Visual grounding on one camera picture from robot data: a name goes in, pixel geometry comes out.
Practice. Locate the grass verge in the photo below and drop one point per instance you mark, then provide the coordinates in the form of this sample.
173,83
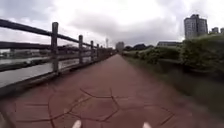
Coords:
186,83

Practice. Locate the robot's own part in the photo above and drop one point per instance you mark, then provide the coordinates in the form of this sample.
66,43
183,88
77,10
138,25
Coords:
77,124
146,125

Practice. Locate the grey water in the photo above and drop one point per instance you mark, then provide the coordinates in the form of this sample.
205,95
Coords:
20,75

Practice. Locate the tall grey building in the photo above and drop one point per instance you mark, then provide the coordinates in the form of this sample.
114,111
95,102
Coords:
195,26

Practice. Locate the green bushes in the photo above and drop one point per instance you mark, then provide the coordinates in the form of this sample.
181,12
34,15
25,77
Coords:
196,51

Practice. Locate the low dark-roofed building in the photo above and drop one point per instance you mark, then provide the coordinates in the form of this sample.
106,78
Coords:
168,43

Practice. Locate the grey kerb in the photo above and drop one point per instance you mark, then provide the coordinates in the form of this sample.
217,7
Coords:
40,80

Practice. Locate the red stone-pattern path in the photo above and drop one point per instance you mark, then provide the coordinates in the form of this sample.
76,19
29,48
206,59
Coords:
110,83

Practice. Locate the distant pale building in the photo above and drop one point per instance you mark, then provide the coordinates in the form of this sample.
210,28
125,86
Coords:
120,46

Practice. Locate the wooden post-and-rail fence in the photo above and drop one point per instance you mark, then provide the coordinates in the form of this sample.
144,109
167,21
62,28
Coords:
54,46

